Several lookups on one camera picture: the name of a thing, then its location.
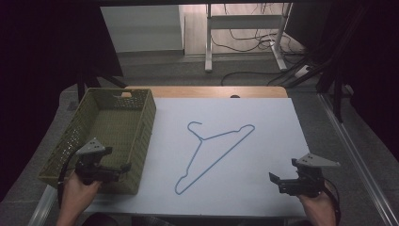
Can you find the green plastic woven basket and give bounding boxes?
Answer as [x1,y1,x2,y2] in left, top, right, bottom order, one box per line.
[38,87,157,195]

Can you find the blue wire clothes hanger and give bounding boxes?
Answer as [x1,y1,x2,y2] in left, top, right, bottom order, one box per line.
[174,121,256,196]

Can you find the aluminium rail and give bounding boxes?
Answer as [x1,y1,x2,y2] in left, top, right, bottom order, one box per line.
[317,93,399,226]
[27,184,60,226]

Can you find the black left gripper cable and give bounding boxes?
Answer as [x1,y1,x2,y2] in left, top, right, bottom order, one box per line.
[56,150,79,209]

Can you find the person's right hand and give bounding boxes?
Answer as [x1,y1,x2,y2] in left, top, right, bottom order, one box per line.
[296,185,337,219]

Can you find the black floor cables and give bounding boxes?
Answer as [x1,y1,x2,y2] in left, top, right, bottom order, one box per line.
[210,3,314,88]

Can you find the white panel board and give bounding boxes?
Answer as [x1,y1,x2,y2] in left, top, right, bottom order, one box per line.
[100,4,185,54]

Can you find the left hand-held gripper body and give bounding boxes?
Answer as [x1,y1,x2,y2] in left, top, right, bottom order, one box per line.
[74,137,120,186]

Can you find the black metal stand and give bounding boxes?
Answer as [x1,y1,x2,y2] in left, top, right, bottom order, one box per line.
[283,56,354,124]
[75,59,129,102]

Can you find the white table mat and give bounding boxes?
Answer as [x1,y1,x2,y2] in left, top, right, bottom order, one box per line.
[84,97,311,218]

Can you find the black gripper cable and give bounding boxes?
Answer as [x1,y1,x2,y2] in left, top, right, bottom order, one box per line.
[56,150,79,209]
[323,177,343,226]

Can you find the white power strip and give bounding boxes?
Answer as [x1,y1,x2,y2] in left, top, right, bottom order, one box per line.
[294,64,312,79]

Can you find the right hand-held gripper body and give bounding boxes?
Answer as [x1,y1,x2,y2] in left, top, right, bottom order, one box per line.
[277,153,342,199]

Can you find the person's left hand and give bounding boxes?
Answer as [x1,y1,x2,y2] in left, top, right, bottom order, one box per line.
[59,171,104,218]

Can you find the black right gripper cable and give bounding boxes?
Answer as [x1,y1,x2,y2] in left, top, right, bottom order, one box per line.
[323,177,343,226]

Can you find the white metal desk frame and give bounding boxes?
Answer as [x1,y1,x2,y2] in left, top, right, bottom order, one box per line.
[204,3,294,73]

